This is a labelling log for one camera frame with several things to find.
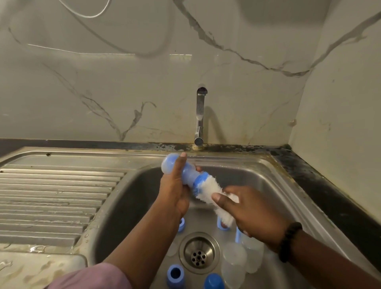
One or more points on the translucent bottle front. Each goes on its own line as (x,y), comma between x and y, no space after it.
(234,268)

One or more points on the person's right hand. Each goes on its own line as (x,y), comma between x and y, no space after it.
(256,214)

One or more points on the dark blue dome cap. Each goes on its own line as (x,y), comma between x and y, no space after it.
(214,281)

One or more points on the blue cylindrical bottle cap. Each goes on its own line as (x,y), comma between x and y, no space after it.
(221,225)
(238,235)

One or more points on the person's right forearm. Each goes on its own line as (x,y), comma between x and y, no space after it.
(333,262)

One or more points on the person's left forearm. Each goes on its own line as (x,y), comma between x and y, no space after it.
(143,250)

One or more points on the chrome sink faucet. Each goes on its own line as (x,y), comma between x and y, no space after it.
(199,116)

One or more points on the stainless steel sink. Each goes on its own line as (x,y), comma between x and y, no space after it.
(53,196)

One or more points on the metal sink drain strainer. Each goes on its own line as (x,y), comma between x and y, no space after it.
(199,253)

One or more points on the person's left hand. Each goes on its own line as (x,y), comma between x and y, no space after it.
(174,190)

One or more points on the translucent bottle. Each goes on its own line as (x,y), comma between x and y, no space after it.
(255,256)
(234,268)

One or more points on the pink shirt sleeve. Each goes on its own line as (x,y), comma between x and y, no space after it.
(89,278)

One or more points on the cartoon print baby bottle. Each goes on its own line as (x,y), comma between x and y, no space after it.
(193,175)

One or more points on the blue and white bottle brush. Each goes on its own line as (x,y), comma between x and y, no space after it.
(211,187)

